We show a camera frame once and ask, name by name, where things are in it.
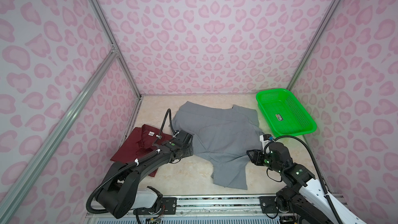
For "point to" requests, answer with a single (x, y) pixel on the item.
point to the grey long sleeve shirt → (227, 137)
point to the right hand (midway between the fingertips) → (249, 152)
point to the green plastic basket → (283, 114)
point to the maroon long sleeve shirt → (131, 141)
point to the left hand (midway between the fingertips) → (185, 149)
